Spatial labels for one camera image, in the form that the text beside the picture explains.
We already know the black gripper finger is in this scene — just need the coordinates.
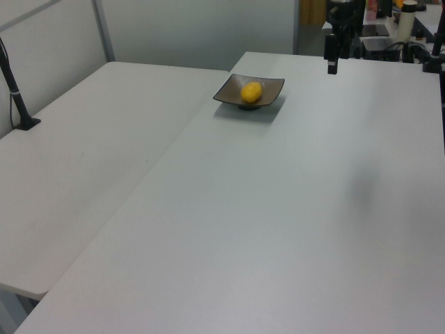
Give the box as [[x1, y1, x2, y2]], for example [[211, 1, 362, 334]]
[[339, 24, 353, 60], [323, 33, 339, 75]]

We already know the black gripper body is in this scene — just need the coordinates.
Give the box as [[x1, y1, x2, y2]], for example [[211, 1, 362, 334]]
[[328, 0, 355, 35]]

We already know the yellow lemon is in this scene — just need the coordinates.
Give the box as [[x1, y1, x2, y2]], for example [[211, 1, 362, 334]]
[[241, 81, 263, 104]]

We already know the brown square ceramic plate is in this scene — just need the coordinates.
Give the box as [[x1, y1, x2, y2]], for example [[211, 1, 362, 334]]
[[212, 73, 286, 111]]

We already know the pink box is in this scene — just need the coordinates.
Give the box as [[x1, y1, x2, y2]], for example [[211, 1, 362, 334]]
[[364, 0, 379, 21]]

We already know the tan wooden panel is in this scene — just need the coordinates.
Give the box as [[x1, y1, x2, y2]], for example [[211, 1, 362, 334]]
[[300, 0, 328, 26]]

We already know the grey flat box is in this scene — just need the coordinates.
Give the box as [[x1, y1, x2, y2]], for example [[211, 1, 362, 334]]
[[361, 36, 398, 53]]

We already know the black flat tablet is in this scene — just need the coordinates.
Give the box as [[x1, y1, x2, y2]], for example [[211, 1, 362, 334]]
[[361, 23, 391, 38]]

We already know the black electronic device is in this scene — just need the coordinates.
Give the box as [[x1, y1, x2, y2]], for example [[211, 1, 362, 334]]
[[377, 41, 406, 63]]

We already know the cream cylindrical tumbler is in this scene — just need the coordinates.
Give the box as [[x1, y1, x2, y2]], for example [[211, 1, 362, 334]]
[[397, 0, 417, 42]]

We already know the short black stand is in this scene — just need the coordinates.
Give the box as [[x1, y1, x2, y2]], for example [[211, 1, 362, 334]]
[[402, 41, 429, 65]]

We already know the black pole stand with base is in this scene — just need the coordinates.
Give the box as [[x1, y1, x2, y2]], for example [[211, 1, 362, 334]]
[[0, 36, 42, 132]]

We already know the grey table leg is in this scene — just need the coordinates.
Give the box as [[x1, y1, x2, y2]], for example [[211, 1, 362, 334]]
[[0, 291, 31, 334]]

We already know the black upright post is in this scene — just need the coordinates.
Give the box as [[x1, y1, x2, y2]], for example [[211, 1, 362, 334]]
[[353, 0, 365, 59]]

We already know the black articulated camera stand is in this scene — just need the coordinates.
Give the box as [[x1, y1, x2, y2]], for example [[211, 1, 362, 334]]
[[421, 3, 445, 74]]

